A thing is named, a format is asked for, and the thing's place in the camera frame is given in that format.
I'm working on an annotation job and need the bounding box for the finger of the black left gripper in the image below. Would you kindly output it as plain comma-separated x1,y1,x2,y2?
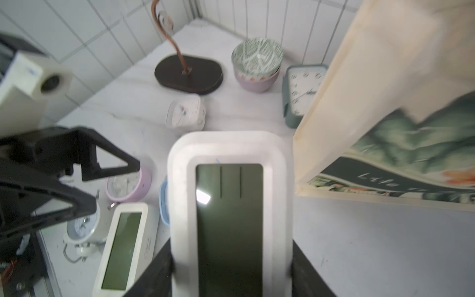
75,126,141,182
1,167,96,238

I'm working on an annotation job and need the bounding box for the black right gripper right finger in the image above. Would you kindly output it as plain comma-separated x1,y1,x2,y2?
291,241,336,297

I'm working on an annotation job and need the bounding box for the blue square alarm clock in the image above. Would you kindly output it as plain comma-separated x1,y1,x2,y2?
159,177,170,226

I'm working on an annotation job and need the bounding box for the copper jewelry stand dark base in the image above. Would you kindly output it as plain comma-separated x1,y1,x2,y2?
151,0,224,95

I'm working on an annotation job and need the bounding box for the white square alarm clock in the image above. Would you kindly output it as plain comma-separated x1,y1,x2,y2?
166,94,207,134

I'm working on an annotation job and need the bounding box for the green patterned bowl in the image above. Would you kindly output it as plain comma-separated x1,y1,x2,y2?
231,37,284,82

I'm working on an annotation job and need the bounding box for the large white digital clock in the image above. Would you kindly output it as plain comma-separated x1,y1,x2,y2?
92,202,160,297

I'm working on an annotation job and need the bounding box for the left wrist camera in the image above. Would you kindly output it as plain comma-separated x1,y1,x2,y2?
1,51,73,137

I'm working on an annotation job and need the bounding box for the pink round alarm clock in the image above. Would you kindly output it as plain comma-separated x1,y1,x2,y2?
106,167,152,203

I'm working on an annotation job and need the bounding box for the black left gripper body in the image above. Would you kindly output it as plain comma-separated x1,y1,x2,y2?
1,127,79,178

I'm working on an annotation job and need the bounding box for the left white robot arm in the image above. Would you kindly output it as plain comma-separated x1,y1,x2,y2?
1,33,141,297

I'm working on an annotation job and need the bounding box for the green rectangular alarm clock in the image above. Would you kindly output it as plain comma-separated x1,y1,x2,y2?
282,64,328,129

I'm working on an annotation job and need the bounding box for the white twin-bell alarm clock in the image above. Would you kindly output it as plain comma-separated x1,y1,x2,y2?
63,201,113,264

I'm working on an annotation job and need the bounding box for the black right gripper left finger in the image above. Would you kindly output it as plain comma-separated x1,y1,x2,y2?
124,240,174,297

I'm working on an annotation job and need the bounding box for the lilac ribbed bowl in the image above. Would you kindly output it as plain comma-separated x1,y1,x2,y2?
234,69,280,94

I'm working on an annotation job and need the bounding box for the floral canvas tote bag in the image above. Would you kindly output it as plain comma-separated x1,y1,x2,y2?
293,1,475,212

